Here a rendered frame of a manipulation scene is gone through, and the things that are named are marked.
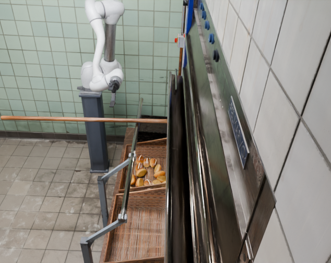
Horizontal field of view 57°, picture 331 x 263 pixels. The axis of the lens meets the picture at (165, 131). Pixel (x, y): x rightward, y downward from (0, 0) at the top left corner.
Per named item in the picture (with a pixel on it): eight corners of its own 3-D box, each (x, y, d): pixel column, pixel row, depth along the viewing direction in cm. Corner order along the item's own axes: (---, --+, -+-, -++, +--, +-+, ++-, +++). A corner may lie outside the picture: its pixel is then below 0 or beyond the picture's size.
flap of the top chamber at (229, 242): (190, 37, 221) (202, 10, 210) (223, 285, 76) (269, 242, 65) (184, 35, 220) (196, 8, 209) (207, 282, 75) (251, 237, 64)
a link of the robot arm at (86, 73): (79, 83, 294) (76, 61, 281) (96, 79, 302) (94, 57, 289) (85, 90, 283) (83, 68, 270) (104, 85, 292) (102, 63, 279)
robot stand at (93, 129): (92, 160, 362) (82, 84, 303) (109, 160, 364) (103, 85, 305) (89, 172, 346) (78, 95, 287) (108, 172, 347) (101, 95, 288)
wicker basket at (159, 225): (178, 208, 237) (181, 183, 220) (181, 281, 191) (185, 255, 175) (115, 206, 236) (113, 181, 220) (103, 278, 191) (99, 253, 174)
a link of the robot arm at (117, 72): (125, 84, 241) (110, 90, 245) (127, 75, 254) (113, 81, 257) (118, 72, 235) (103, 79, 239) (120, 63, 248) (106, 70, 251)
